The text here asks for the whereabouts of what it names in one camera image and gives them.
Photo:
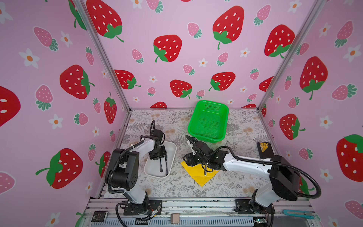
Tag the small pink block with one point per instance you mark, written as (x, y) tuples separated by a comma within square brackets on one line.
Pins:
[(175, 218)]

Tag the white rectangular tray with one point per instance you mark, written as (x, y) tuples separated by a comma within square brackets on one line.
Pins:
[(152, 167)]

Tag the black handled spoon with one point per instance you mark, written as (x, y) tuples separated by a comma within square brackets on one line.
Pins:
[(161, 167)]

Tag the black handled fork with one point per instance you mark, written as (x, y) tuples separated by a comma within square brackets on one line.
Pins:
[(191, 146)]

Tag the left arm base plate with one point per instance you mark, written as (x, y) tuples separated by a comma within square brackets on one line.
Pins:
[(147, 207)]

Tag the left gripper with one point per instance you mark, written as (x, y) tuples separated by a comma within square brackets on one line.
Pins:
[(162, 155)]

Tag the aluminium rail frame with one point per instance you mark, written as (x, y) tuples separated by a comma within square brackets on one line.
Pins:
[(200, 212)]

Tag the green plastic basket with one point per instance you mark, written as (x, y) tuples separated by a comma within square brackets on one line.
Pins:
[(209, 121)]

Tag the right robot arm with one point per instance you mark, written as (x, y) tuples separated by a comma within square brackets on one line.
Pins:
[(283, 178)]

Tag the black box yellow label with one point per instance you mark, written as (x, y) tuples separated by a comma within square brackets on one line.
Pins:
[(265, 150)]

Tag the small black card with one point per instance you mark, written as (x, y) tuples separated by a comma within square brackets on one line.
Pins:
[(99, 216)]

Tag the black handled knife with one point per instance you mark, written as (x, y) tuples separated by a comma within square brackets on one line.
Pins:
[(166, 164)]

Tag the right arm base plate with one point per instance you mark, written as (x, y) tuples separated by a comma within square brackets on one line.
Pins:
[(244, 206)]

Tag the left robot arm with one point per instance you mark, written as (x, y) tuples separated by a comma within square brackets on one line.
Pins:
[(123, 170)]

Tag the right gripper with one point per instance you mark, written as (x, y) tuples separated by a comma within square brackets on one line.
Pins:
[(188, 159)]

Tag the yellow paper napkin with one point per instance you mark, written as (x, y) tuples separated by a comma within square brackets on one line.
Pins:
[(198, 174)]

